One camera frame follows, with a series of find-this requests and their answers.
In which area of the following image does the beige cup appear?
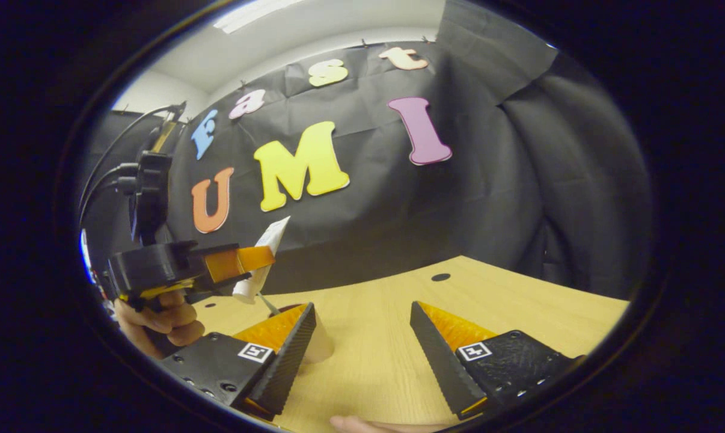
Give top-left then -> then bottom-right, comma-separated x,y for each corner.
272,304 -> 335,365

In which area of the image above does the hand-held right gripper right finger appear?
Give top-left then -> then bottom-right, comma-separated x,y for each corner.
409,301 -> 586,420

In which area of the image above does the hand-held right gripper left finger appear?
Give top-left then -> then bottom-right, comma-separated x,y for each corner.
158,302 -> 317,422

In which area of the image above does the black cable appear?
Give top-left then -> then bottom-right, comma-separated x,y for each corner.
79,162 -> 139,226
81,103 -> 183,208

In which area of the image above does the wooden desktop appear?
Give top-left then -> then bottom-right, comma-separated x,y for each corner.
191,256 -> 631,433

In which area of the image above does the black backdrop cloth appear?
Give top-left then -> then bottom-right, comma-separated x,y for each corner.
80,0 -> 655,301

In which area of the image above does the white toothpaste tube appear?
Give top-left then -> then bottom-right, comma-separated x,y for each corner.
232,216 -> 292,305

